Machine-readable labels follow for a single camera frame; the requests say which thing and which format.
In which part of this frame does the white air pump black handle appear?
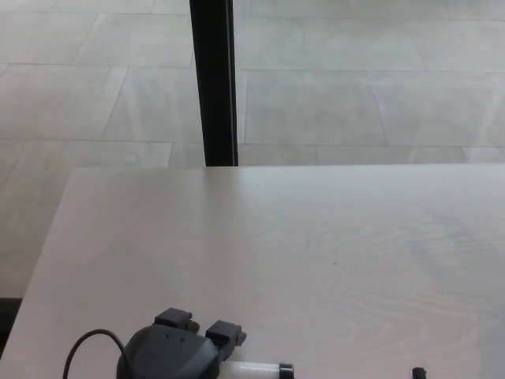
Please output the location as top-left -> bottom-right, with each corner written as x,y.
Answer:
223,358 -> 428,379

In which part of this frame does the black vertical post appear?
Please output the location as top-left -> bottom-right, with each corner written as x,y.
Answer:
189,0 -> 239,167

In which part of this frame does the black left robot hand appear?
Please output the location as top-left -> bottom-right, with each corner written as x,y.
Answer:
115,306 -> 249,379

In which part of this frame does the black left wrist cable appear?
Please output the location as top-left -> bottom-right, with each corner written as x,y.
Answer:
62,328 -> 129,379

